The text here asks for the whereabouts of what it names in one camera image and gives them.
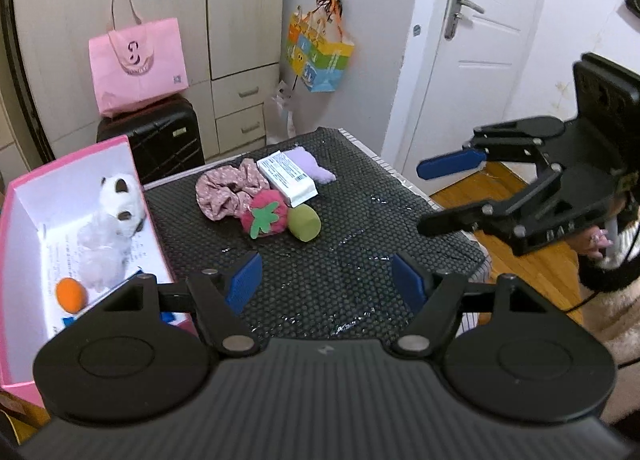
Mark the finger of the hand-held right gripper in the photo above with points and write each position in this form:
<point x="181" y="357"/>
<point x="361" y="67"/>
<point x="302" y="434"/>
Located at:
<point x="460" y="221"/>
<point x="450" y="163"/>

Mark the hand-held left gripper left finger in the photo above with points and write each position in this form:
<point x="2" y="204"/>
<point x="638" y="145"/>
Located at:
<point x="245" y="280"/>

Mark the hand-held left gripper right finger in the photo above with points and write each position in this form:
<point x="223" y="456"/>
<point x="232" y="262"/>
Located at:
<point x="410" y="280"/>

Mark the pink plush strawberry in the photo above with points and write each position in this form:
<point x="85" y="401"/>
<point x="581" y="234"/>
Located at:
<point x="267" y="212"/>

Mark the green soft ball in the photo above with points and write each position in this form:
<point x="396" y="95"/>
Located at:
<point x="305" y="224"/>

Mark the pink floral scrunchie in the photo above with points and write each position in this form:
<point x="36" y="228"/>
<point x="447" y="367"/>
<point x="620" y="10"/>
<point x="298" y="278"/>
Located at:
<point x="220" y="190"/>

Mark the white tissue packet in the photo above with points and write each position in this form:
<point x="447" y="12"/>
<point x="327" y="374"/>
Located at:
<point x="287" y="178"/>

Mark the purple plush toy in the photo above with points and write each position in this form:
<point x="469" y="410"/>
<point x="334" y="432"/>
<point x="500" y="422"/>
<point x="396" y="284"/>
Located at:
<point x="312" y="163"/>

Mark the clear plastic bag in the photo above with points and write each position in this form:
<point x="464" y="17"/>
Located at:
<point x="282" y="113"/>
<point x="102" y="255"/>

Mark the white plush toy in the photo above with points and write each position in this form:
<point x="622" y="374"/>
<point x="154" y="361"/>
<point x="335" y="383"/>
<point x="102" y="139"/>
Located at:
<point x="117" y="200"/>

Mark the orange soft ball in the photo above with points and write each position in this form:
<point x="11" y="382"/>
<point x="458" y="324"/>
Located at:
<point x="71" y="296"/>

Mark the pink cardboard box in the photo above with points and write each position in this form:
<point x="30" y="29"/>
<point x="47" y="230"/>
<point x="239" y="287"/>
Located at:
<point x="22" y="220"/>

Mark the person's right hand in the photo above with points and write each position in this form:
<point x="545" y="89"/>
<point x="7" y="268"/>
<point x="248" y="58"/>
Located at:
<point x="597" y="242"/>

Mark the white door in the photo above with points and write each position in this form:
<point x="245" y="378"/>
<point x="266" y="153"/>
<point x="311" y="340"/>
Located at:
<point x="475" y="90"/>

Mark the black bubble mat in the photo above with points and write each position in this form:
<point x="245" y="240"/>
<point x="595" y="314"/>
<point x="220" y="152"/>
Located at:
<point x="325" y="265"/>

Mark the black suitcase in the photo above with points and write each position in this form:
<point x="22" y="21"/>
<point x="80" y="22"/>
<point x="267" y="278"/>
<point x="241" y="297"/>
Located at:
<point x="160" y="140"/>

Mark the colourful paper gift bag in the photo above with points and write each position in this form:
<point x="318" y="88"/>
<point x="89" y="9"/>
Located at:
<point x="320" y="60"/>

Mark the pink tote bag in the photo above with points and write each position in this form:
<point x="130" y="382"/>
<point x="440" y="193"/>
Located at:
<point x="140" y="70"/>

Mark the beige wardrobe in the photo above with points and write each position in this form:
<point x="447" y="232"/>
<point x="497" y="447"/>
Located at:
<point x="225" y="15"/>

